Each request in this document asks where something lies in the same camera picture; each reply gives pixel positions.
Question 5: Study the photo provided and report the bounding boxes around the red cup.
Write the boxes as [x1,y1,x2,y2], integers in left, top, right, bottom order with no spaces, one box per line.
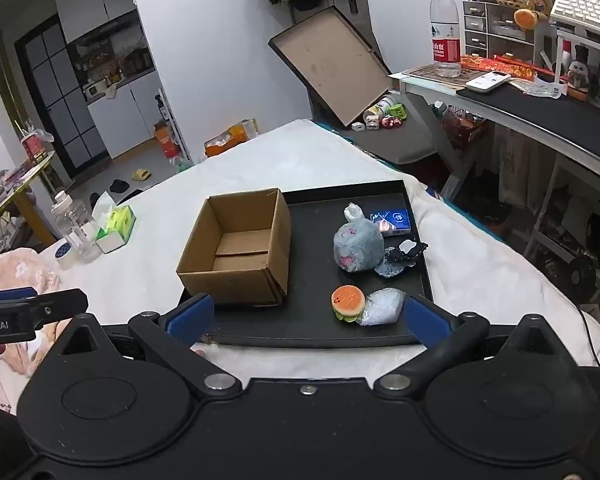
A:
[20,130,48,163]

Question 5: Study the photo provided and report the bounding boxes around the white remote control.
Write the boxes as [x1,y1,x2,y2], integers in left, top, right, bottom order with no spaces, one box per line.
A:
[465,71,512,94]

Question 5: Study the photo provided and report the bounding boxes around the clear drinking bottle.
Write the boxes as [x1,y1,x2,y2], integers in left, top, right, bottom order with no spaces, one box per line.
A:
[51,191,103,263]

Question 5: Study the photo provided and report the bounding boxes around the panda figure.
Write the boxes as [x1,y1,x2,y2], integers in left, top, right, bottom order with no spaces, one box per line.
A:
[566,45,591,101]

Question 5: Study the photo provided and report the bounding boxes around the grey drawer organizer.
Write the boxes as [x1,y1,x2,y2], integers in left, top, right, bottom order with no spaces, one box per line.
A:
[462,0,551,61]

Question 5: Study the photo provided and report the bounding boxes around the brown cardboard box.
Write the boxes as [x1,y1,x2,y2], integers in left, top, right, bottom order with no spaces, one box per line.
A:
[176,189,292,307]

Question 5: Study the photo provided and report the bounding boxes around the blue tissue pack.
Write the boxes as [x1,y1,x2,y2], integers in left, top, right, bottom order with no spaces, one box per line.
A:
[369,207,412,237]

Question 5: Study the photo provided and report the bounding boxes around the burger toy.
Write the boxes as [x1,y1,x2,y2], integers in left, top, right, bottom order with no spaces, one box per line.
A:
[331,285,366,323]

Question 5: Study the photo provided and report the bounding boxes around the red basket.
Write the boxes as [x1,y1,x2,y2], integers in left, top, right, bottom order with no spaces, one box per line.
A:
[440,110,487,151]

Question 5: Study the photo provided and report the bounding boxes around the orange box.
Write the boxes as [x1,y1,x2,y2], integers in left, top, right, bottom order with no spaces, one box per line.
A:
[204,119,258,158]

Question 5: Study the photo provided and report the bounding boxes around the orange-red carton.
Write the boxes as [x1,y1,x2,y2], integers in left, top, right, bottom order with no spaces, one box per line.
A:
[154,120,181,158]

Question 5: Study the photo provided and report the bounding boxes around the black round disc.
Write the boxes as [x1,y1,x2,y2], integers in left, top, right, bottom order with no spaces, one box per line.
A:
[565,255,599,304]

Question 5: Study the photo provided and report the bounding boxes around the pink flowered blanket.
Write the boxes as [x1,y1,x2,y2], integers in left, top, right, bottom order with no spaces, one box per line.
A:
[0,249,73,408]

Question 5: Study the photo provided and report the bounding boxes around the white glass desk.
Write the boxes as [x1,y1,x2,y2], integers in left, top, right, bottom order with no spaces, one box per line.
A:
[387,67,600,261]

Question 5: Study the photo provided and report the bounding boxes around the large brown box lid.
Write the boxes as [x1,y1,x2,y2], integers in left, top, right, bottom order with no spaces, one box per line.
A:
[268,6,392,128]

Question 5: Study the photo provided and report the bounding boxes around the grey plush toy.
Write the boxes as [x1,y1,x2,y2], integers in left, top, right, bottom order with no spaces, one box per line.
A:
[333,210,385,272]

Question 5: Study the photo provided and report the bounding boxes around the clear patterned packet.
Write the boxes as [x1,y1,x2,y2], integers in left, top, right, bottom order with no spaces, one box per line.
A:
[510,79,569,99]

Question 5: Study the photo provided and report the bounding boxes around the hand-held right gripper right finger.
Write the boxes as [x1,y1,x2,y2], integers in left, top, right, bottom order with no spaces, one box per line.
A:
[377,294,561,400]

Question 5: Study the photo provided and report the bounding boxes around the red gold packets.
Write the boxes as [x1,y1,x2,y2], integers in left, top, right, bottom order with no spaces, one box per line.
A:
[460,53,538,81]

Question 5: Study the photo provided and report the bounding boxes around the white cable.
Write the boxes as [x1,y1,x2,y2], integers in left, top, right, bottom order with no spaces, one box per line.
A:
[577,305,600,367]

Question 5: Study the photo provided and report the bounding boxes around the black tray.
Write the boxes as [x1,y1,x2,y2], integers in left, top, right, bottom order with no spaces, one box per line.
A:
[177,180,433,348]

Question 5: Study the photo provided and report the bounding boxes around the red label water bottle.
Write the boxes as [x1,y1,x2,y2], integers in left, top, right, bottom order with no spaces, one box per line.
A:
[430,0,462,78]

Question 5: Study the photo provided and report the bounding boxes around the white keyboard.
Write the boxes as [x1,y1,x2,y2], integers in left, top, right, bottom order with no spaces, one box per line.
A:
[550,0,600,41]

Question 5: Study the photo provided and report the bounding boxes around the orange round plush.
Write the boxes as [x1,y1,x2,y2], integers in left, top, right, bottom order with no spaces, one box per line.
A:
[512,7,551,31]

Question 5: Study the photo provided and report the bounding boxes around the white narrow rack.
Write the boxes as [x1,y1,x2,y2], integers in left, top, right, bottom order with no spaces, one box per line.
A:
[157,87,193,166]

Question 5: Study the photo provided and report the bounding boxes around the microwave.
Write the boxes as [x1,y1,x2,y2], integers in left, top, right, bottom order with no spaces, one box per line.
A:
[84,80,111,102]

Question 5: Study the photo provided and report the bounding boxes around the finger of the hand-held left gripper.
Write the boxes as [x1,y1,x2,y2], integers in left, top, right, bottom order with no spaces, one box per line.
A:
[0,287,38,306]
[30,289,89,330]

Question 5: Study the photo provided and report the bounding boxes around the black glass door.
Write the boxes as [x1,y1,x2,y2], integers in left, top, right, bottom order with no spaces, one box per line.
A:
[15,15,112,176]

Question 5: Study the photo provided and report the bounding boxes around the tape roll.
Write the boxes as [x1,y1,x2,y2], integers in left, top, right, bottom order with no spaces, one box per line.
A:
[54,242,77,269]

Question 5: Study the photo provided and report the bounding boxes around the black desk mat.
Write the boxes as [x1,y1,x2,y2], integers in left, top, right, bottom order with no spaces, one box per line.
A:
[455,77,600,153]

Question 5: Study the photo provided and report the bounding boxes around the round yellow-edged table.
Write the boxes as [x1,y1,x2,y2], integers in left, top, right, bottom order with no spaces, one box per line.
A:
[0,150,57,248]

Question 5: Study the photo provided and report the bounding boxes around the black scrunchie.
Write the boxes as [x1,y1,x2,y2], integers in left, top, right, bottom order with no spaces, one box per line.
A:
[384,240,429,264]

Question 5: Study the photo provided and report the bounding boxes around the white tote bag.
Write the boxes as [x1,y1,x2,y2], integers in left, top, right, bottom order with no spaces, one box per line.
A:
[497,127,543,211]

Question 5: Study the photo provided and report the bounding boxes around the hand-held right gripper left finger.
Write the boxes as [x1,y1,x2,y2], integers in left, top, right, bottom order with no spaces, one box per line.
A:
[60,294,242,398]

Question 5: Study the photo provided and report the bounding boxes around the brown patterned mat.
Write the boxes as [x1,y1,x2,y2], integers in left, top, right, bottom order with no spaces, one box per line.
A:
[402,62,476,91]

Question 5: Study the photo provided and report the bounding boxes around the white supplement bottle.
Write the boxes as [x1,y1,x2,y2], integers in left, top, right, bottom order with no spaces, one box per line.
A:
[362,95,396,121]

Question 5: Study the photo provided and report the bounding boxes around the green tissue box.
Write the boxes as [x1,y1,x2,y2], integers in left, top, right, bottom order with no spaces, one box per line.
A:
[91,194,137,254]

